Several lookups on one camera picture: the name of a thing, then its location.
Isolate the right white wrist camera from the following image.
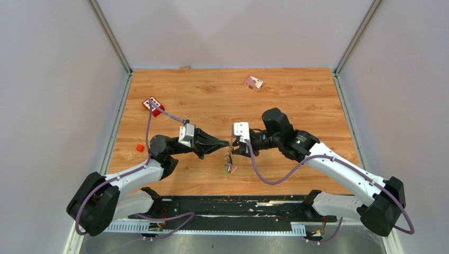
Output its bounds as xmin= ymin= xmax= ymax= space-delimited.
xmin=232 ymin=122 xmax=250 ymax=144

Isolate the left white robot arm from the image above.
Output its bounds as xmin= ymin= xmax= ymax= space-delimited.
xmin=66 ymin=128 xmax=229 ymax=236

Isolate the small orange cube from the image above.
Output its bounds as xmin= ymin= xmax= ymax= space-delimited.
xmin=136 ymin=144 xmax=145 ymax=152

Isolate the pink patterned wooden block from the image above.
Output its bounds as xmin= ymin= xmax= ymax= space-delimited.
xmin=244 ymin=75 xmax=265 ymax=92

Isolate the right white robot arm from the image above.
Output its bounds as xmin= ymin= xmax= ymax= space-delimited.
xmin=232 ymin=107 xmax=415 ymax=237

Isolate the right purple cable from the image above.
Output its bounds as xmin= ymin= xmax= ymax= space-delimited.
xmin=245 ymin=139 xmax=415 ymax=235

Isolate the white slotted cable duct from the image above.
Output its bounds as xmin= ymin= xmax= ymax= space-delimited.
xmin=104 ymin=220 xmax=307 ymax=237

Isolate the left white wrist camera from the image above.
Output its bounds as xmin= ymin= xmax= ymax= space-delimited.
xmin=178 ymin=123 xmax=195 ymax=148

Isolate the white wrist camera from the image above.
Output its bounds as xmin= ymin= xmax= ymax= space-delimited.
xmin=178 ymin=123 xmax=195 ymax=148
xmin=232 ymin=122 xmax=250 ymax=144

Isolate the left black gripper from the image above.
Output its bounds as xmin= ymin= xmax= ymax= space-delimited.
xmin=170 ymin=124 xmax=230 ymax=160

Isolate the red window toy brick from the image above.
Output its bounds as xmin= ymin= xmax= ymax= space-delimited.
xmin=142 ymin=96 xmax=165 ymax=117

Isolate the large perforated metal keyring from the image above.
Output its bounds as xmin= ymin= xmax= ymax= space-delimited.
xmin=225 ymin=145 xmax=234 ymax=169

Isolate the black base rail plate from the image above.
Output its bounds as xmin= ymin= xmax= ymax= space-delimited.
xmin=144 ymin=195 xmax=338 ymax=231

